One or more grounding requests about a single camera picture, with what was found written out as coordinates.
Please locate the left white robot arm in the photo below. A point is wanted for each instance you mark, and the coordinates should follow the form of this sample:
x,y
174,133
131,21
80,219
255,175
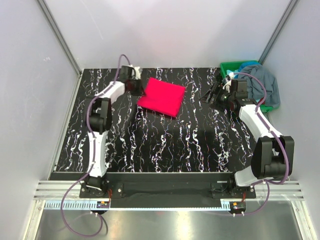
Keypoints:
x,y
98,120

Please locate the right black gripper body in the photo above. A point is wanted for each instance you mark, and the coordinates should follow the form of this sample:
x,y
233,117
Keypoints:
x,y
222,99

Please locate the left aluminium frame post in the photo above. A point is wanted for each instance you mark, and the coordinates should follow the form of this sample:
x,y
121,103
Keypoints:
x,y
59,36

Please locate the grey t shirt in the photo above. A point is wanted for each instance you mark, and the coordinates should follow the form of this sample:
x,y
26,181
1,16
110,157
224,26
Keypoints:
x,y
267,79

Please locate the aluminium frame post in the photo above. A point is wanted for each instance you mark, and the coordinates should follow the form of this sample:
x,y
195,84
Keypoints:
x,y
59,36
290,8

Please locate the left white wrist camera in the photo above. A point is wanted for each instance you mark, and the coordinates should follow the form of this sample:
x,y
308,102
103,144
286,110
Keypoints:
x,y
136,72

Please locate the right aluminium frame post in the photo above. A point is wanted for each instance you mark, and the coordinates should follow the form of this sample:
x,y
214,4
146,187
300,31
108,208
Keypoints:
x,y
290,8

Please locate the green plastic bin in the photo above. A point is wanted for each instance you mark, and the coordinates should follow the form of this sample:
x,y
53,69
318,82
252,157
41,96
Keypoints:
x,y
234,66

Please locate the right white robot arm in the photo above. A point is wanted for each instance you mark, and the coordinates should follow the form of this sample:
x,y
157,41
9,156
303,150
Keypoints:
x,y
272,160

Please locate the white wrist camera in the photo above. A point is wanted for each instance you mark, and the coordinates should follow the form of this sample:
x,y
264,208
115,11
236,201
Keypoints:
x,y
228,79
136,72

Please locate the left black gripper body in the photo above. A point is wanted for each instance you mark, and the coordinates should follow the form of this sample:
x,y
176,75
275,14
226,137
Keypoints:
x,y
134,89

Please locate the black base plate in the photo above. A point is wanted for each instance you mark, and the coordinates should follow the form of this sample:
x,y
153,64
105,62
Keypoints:
x,y
180,183

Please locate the light blue t shirt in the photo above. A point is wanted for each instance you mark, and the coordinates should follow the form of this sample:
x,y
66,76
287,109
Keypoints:
x,y
229,72

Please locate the red t shirt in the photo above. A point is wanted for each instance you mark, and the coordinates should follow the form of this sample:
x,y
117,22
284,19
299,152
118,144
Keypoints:
x,y
162,97

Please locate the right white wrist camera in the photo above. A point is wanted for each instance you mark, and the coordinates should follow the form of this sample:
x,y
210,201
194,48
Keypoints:
x,y
228,79

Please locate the aluminium front rail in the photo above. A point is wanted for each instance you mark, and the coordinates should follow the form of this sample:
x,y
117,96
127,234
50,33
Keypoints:
x,y
54,194

